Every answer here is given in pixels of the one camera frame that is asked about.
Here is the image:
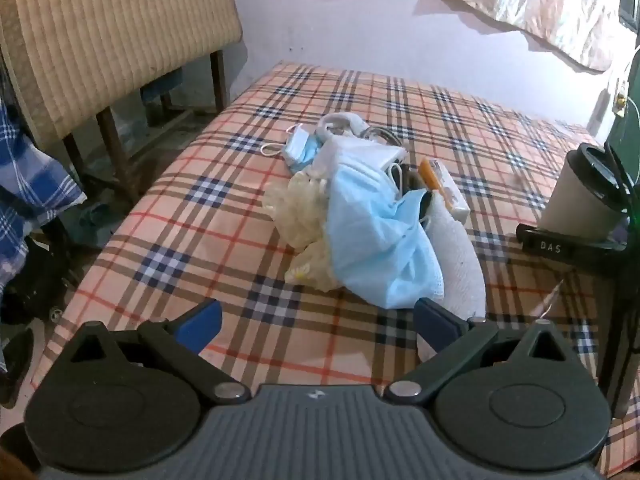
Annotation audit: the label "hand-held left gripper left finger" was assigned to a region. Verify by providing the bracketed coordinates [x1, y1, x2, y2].
[65, 299, 252, 405]

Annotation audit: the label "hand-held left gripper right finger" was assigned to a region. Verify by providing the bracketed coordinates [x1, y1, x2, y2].
[384, 297, 598, 406]

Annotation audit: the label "orange and clear tissue packet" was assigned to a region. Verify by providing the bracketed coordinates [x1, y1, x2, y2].
[417, 157, 471, 223]

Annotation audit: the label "yellowish plastic gloves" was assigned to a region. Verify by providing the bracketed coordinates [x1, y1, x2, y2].
[263, 170, 346, 293]

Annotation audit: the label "beige paper cup black lid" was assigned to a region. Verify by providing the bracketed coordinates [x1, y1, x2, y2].
[539, 142, 632, 241]

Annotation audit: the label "white textured cloth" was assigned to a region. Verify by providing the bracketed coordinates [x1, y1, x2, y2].
[425, 192, 487, 320]

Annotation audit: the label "large light blue face mask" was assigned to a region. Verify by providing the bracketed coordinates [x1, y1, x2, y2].
[325, 157, 446, 311]

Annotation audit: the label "green door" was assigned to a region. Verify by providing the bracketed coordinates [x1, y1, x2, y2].
[597, 25, 640, 181]

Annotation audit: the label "green sandal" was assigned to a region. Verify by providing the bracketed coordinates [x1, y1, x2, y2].
[65, 200, 132, 247]

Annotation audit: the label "black bag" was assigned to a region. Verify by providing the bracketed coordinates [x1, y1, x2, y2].
[0, 230, 76, 326]

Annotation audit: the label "dark shoe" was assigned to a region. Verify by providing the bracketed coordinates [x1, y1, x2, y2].
[0, 325, 36, 408]

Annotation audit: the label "small folded blue face mask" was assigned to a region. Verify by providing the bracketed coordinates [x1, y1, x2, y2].
[261, 122, 321, 175]

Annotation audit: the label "blue plaid cloth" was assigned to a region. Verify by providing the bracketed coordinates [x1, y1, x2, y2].
[0, 72, 88, 306]

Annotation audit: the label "beige woven headboard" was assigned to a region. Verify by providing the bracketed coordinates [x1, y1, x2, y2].
[0, 0, 246, 201]

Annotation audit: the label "wall socket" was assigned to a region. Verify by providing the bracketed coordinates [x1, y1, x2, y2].
[614, 77, 630, 116]

